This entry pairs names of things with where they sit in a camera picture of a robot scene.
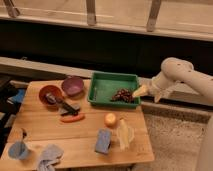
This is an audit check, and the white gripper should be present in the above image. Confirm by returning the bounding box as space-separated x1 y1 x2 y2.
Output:
132 74 174 103

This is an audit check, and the black handled brush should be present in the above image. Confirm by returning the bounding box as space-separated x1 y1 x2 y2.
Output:
45 93 80 117

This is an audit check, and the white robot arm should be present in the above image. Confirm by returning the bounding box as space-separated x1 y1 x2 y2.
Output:
132 57 213 171

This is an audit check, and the dark brown grapes bunch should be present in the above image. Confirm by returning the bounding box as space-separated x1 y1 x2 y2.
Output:
111 89 134 103

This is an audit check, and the green plastic tray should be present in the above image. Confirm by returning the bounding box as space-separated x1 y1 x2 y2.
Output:
87 72 141 109

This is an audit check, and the orange fruit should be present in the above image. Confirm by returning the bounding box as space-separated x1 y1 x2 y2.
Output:
104 113 117 127

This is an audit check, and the yellow banana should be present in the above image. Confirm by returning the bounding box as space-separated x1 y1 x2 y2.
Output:
116 119 134 150

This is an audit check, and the blue sponge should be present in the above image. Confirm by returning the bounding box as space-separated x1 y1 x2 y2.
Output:
95 129 111 155

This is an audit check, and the purple bowl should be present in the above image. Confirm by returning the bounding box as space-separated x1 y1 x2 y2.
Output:
61 76 84 96

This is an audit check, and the orange carrot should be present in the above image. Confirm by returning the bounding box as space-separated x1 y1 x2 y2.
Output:
60 114 85 123

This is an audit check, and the grey block on table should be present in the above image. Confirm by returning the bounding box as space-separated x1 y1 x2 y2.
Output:
59 103 80 116

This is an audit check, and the wooden table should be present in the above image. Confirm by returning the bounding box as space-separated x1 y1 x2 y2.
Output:
0 81 154 171

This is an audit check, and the red bowl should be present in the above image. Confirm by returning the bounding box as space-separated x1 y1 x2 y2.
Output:
39 85 63 106

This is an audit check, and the blue grey cloth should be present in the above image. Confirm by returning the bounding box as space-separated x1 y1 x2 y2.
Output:
37 144 64 171

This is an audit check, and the blue cup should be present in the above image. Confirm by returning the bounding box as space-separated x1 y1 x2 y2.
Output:
7 129 32 161

